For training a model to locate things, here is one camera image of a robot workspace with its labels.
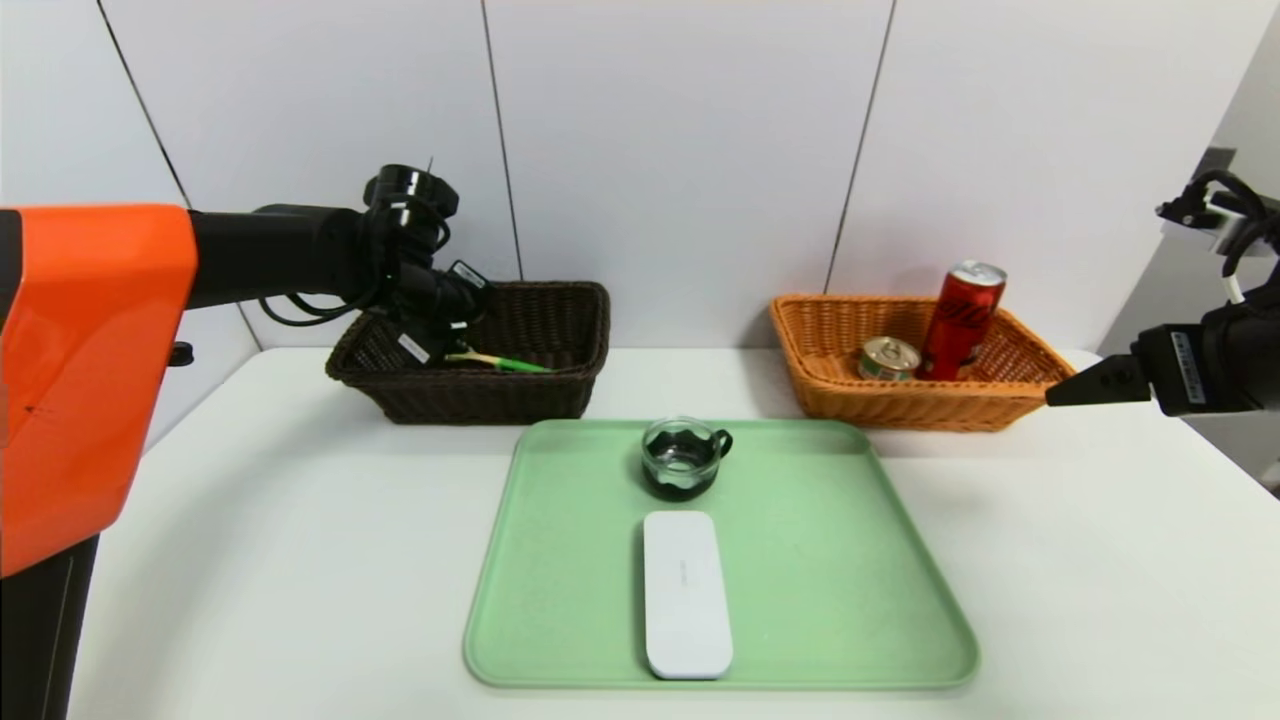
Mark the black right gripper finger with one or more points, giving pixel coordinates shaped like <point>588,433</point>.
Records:
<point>1095,385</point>

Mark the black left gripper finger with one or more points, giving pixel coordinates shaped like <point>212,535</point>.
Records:
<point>450,345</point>

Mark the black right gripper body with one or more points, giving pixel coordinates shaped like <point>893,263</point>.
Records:
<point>1180,372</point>

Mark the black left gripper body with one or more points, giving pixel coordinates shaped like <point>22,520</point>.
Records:
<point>414,347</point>

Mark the yellow green pasta spoon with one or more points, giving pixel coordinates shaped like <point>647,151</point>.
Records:
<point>500,361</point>

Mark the red soda can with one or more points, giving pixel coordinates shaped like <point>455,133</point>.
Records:
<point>960,320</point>

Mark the tin can with gold lid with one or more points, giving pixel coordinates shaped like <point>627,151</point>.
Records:
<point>888,360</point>

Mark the glass cup with black base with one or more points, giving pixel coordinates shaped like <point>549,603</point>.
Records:
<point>680,480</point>

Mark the white pencil case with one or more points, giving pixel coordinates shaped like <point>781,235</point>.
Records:
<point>686,600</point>

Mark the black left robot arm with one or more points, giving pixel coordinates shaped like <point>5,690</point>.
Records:
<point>90,350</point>

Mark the dark brown wicker basket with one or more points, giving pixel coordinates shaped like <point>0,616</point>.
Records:
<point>540,400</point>

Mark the orange wicker basket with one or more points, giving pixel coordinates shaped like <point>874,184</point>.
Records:
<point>940,405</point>

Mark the light green plastic tray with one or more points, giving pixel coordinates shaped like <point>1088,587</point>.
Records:
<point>800,560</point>

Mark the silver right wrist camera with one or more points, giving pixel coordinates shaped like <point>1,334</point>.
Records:
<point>1225,215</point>

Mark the black wall fixture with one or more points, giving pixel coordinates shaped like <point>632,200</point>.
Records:
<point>1215,163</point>

